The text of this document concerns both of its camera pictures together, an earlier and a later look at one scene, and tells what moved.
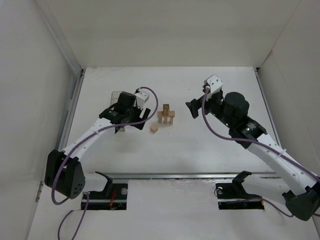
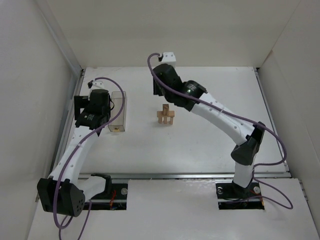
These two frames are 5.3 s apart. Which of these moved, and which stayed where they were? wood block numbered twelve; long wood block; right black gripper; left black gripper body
Moved: left black gripper body; right black gripper
Stayed: long wood block; wood block numbered twelve
